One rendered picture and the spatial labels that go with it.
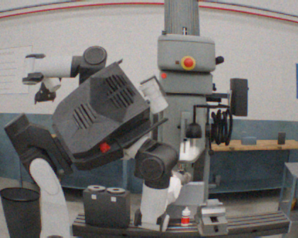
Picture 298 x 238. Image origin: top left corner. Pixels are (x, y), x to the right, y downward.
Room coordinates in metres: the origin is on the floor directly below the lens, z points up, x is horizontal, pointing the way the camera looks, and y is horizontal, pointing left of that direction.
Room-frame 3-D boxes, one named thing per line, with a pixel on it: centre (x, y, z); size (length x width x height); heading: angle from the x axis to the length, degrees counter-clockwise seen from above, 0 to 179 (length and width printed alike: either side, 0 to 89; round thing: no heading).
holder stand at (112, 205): (1.91, 0.20, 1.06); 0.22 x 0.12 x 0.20; 82
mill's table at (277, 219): (1.91, -0.22, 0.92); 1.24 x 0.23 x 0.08; 88
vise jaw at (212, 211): (1.86, -0.33, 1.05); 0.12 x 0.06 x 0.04; 90
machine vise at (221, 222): (1.88, -0.33, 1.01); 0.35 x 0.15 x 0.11; 0
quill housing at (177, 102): (1.92, -0.16, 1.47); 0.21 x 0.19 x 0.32; 88
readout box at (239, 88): (2.21, -0.51, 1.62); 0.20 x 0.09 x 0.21; 178
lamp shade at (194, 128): (1.73, -0.19, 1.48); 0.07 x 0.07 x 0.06
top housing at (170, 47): (1.93, -0.16, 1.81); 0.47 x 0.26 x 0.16; 178
